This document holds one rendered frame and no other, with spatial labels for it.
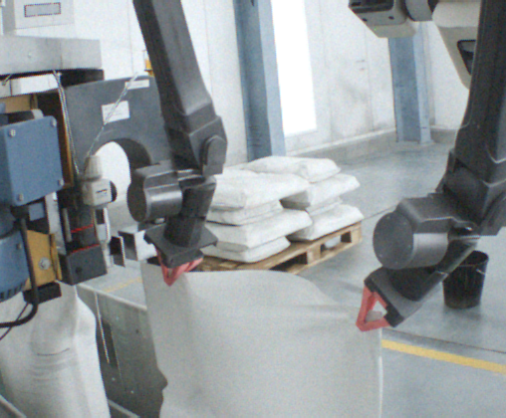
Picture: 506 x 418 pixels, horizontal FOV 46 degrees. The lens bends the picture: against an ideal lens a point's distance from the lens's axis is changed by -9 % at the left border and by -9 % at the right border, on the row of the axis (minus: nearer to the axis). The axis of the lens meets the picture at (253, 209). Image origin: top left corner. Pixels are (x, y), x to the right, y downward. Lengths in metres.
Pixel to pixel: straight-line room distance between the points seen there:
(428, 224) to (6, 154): 0.45
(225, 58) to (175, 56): 6.08
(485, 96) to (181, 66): 0.42
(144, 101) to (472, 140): 0.67
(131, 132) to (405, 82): 8.61
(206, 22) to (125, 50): 1.11
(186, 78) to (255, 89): 6.20
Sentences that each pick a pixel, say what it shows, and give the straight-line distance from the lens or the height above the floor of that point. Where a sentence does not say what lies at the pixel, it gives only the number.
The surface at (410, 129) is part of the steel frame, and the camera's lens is 9.66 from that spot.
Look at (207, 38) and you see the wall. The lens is 6.76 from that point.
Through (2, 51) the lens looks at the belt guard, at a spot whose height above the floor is 1.39.
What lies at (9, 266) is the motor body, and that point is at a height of 1.13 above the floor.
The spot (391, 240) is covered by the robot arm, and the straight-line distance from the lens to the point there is 0.63.
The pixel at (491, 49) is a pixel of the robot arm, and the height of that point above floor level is 1.34.
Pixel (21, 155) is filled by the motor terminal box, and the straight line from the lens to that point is 0.72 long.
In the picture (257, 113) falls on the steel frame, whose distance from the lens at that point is 7.06.
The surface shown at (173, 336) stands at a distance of 1.08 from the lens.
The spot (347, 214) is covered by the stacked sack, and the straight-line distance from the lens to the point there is 4.53.
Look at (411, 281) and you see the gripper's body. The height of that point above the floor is 1.09.
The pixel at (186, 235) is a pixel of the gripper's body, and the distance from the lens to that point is 0.94.
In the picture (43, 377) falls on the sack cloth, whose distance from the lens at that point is 1.44.
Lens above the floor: 1.33
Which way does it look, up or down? 13 degrees down
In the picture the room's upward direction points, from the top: 5 degrees counter-clockwise
